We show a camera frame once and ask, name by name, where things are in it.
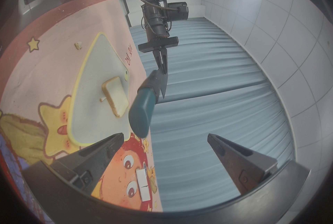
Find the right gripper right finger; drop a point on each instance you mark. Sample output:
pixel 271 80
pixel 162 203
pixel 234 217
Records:
pixel 242 165

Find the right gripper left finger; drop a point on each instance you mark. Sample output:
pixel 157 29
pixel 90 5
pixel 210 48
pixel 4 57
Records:
pixel 85 165

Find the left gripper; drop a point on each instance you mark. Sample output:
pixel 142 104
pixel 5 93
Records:
pixel 158 42

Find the slice of bread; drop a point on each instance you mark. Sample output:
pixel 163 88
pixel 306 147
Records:
pixel 117 95

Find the white knife rest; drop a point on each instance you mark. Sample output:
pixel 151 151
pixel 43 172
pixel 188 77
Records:
pixel 143 186

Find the cutting board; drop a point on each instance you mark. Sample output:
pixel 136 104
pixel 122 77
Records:
pixel 98 69

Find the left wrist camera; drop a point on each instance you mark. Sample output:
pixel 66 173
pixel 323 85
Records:
pixel 179 11

